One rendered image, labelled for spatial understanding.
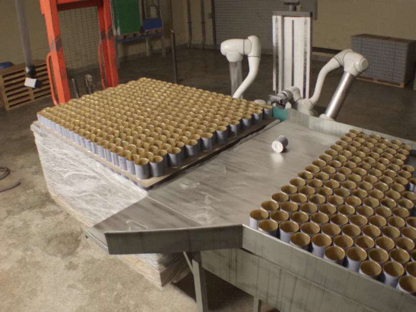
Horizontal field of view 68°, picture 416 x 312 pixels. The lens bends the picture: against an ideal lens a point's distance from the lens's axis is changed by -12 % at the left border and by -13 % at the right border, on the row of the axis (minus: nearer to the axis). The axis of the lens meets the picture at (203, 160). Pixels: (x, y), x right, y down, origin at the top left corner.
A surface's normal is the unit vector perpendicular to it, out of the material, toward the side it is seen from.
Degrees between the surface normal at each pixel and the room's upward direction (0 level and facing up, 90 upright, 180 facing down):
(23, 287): 0
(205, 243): 90
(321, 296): 90
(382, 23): 90
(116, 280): 0
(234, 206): 0
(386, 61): 92
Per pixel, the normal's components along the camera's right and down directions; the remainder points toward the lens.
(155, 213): -0.06, -0.89
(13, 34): 0.73, 0.26
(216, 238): 0.04, 0.44
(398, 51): -0.72, 0.37
